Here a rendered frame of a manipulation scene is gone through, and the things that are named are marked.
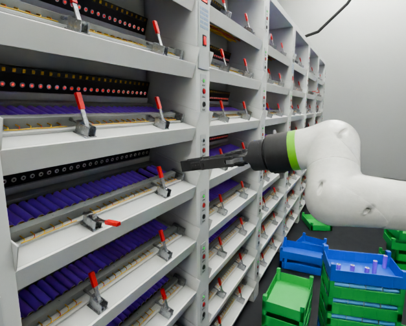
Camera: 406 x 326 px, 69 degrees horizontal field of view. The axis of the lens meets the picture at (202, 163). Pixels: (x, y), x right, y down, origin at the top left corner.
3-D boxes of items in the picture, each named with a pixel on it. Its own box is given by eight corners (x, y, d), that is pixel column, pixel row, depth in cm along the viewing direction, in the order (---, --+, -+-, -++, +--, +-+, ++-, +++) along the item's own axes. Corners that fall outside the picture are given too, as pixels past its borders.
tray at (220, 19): (259, 50, 152) (269, 21, 147) (206, 19, 99) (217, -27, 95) (225, 41, 159) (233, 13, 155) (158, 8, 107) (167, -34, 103)
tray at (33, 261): (193, 197, 102) (200, 173, 99) (13, 293, 49) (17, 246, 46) (148, 174, 110) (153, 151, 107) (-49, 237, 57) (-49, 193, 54)
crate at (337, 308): (384, 295, 146) (386, 280, 145) (401, 323, 127) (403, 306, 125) (320, 286, 153) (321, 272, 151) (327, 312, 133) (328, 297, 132)
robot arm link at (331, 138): (360, 138, 68) (355, 103, 60) (366, 184, 61) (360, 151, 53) (298, 147, 75) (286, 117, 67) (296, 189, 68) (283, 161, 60)
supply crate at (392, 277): (388, 265, 143) (390, 249, 142) (406, 290, 124) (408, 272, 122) (322, 258, 150) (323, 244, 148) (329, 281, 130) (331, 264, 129)
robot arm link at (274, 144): (292, 126, 71) (283, 128, 63) (299, 173, 72) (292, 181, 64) (267, 130, 74) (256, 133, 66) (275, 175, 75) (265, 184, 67)
